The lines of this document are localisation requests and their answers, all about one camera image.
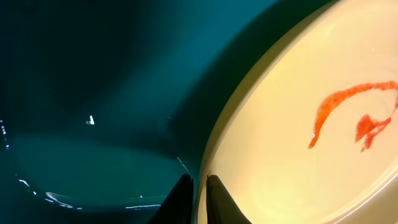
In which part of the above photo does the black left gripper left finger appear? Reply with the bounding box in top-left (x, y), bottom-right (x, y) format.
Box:
top-left (147, 174), bottom-right (194, 224)

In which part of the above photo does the teal plastic tray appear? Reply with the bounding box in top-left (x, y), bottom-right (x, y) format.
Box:
top-left (1, 0), bottom-right (328, 223)

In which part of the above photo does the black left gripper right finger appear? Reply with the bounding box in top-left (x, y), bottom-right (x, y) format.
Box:
top-left (206, 175), bottom-right (251, 224)

